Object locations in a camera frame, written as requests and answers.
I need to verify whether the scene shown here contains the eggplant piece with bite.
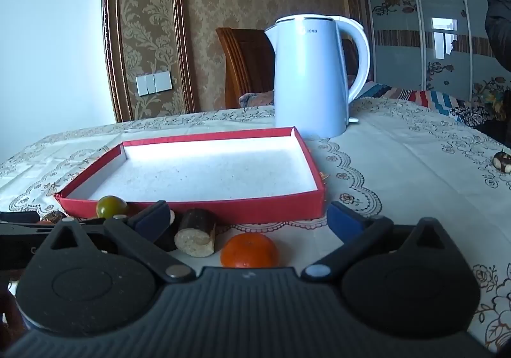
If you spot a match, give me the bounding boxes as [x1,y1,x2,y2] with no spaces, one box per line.
[174,208,217,258]

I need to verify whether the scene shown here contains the brown wooden chair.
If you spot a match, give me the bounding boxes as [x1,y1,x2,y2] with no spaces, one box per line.
[216,27,360,110]

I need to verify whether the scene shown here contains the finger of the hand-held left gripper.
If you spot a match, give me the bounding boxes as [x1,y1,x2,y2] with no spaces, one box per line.
[0,212,41,224]

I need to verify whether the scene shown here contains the white wall switch panel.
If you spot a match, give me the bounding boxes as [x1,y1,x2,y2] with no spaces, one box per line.
[136,71,173,96]

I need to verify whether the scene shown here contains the patterned pink pillow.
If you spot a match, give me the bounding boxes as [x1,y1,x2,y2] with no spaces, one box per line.
[239,91,275,108]

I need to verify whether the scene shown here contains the brown water chestnut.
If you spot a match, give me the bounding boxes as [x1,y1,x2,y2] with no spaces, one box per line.
[42,210,68,225]
[492,151,511,175]

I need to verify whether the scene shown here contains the green round tomato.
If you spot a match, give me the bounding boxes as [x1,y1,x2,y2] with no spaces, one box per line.
[96,195,129,220]

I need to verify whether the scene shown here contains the large orange tangerine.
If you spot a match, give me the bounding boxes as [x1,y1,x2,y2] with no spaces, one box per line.
[220,233,279,269]

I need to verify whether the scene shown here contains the colourful striped blanket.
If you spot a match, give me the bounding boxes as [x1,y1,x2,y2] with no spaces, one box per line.
[359,80,480,119]

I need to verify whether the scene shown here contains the embroidered cream tablecloth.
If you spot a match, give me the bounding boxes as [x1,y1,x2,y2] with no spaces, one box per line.
[0,96,511,354]

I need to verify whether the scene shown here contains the wooden wall panel frame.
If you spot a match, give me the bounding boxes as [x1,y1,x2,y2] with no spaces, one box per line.
[102,0,197,124]

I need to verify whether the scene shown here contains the person's left hand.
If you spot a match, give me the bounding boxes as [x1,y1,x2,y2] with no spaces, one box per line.
[0,289,28,343]

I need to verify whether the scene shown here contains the dark floral cloth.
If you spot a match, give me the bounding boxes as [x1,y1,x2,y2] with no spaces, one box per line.
[450,102,511,133]

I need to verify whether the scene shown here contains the wardrobe with floral sliding doors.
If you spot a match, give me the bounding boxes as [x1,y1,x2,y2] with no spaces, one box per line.
[355,0,511,100]

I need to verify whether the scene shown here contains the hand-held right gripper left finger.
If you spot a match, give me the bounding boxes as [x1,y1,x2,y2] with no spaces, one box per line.
[30,200,196,284]

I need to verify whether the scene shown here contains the white electric kettle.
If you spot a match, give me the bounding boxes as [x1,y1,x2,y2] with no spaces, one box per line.
[264,15,371,140]

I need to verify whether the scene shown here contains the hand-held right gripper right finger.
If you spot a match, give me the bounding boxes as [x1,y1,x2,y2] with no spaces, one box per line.
[301,200,460,284]

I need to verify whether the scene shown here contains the eggplant piece cut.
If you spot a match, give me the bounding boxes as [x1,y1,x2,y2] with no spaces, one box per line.
[157,209,184,253]

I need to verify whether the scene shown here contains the shallow red cardboard box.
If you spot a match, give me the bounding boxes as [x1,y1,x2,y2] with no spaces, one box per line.
[55,126,327,225]

